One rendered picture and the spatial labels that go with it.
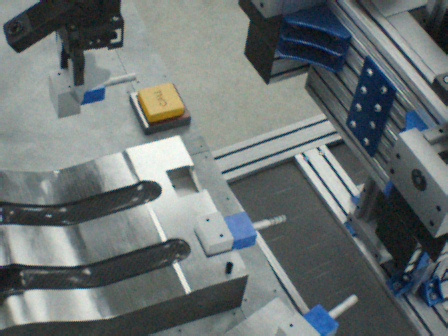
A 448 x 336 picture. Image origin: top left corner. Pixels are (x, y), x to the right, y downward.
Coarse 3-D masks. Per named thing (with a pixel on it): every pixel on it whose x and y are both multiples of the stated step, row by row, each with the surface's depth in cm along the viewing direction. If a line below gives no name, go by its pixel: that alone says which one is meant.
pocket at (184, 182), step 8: (176, 168) 140; (184, 168) 141; (192, 168) 141; (168, 176) 141; (176, 176) 142; (184, 176) 142; (192, 176) 141; (176, 184) 141; (184, 184) 142; (192, 184) 142; (176, 192) 141; (184, 192) 141; (192, 192) 141
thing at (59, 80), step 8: (48, 72) 140; (56, 72) 140; (64, 72) 140; (56, 80) 139; (64, 80) 139; (112, 80) 143; (120, 80) 144; (128, 80) 144; (56, 88) 138; (64, 88) 138; (96, 88) 141; (104, 88) 141; (56, 96) 138; (64, 96) 138; (88, 96) 141; (96, 96) 142; (104, 96) 142; (56, 104) 140; (64, 104) 139; (72, 104) 140; (80, 104) 141; (56, 112) 141; (64, 112) 141; (72, 112) 142; (80, 112) 142
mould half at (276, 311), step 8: (272, 304) 131; (280, 304) 131; (256, 312) 130; (264, 312) 130; (272, 312) 130; (280, 312) 130; (288, 312) 131; (248, 320) 129; (256, 320) 129; (264, 320) 129; (272, 320) 129; (280, 320) 130; (240, 328) 128; (248, 328) 128; (256, 328) 128; (264, 328) 129; (272, 328) 129
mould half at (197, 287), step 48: (144, 144) 142; (0, 192) 130; (48, 192) 135; (96, 192) 136; (0, 240) 124; (48, 240) 128; (96, 240) 131; (144, 240) 132; (192, 240) 132; (96, 288) 126; (144, 288) 127; (192, 288) 127; (240, 288) 132
